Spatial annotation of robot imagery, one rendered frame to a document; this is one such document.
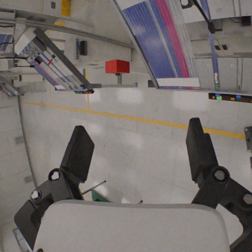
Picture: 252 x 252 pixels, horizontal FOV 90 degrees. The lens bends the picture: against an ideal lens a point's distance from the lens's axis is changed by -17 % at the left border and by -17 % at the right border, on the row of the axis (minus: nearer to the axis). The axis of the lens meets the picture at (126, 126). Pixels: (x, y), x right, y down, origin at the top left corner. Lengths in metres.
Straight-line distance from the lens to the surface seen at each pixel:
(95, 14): 1.78
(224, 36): 1.03
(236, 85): 0.86
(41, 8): 1.49
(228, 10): 0.67
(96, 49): 1.65
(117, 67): 1.17
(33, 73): 4.67
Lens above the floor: 1.60
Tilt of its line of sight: 47 degrees down
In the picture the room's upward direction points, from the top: 106 degrees counter-clockwise
